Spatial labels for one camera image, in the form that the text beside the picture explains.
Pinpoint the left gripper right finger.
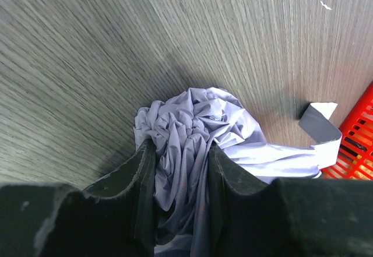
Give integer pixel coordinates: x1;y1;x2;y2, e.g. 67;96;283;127
208;145;372;256

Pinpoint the lavender folding umbrella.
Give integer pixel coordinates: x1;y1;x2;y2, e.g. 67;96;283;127
133;87;342;256

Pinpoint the red plastic shopping basket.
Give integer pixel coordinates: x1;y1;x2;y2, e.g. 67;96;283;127
322;85;372;181

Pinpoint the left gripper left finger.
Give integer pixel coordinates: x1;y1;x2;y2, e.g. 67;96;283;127
1;140;156;256

